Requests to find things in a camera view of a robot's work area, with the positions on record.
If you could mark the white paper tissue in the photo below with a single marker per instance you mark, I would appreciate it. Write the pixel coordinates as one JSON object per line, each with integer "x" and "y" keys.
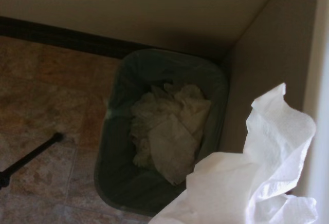
{"x": 257, "y": 177}

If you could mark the dark trash bin with liner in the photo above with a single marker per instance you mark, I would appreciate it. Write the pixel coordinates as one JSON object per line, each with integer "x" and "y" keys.
{"x": 115, "y": 157}

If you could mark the crumpled used paper towels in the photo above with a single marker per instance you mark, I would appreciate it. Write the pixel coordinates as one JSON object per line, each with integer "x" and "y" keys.
{"x": 167, "y": 131}

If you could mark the beige cabinet side panel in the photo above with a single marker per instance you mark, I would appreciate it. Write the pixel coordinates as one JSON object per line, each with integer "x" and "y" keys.
{"x": 270, "y": 54}

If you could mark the dark wooden baseboard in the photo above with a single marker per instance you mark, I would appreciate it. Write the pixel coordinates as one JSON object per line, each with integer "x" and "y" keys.
{"x": 64, "y": 40}

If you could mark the black tripod leg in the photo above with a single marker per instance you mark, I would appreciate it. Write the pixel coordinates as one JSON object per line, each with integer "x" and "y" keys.
{"x": 30, "y": 154}

